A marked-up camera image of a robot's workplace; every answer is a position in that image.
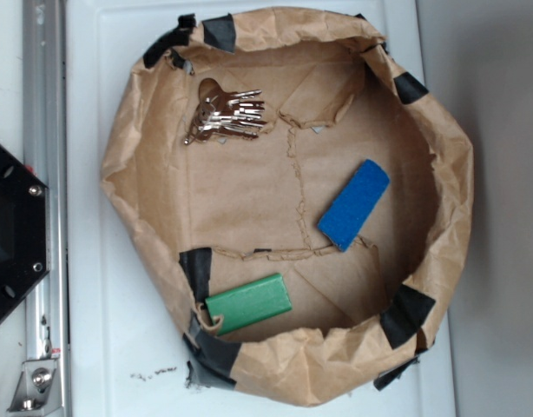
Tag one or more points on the silver key bunch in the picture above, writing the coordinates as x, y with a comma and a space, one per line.
223, 113

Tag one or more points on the brown paper bag bin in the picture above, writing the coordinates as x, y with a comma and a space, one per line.
209, 217

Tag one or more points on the blue rectangular block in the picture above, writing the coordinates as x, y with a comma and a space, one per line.
349, 211

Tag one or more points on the green rectangular block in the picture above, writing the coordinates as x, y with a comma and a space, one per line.
248, 304

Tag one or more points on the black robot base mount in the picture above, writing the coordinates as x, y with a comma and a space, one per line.
23, 232

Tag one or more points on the aluminium extrusion rail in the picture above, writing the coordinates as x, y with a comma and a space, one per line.
44, 149

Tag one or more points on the metal corner bracket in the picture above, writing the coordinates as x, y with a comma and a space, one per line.
38, 389

